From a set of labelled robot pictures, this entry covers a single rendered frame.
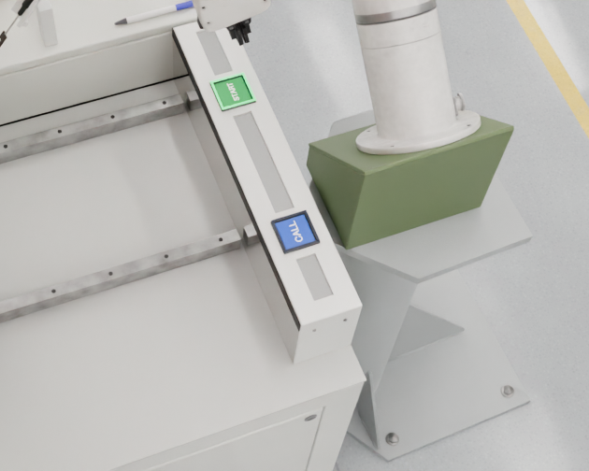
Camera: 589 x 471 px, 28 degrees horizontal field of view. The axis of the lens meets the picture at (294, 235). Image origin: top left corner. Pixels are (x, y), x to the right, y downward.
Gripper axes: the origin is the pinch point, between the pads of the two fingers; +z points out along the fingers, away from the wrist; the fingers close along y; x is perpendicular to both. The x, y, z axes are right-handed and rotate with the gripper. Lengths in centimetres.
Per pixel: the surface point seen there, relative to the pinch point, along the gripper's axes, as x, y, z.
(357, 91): 53, 32, 121
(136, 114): 8.2, -19.0, 23.0
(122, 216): -7.6, -27.0, 24.3
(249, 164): -13.1, -5.8, 14.5
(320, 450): -46, -12, 57
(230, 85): 1.1, -3.5, 14.6
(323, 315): -39.6, -4.8, 14.7
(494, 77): 46, 67, 128
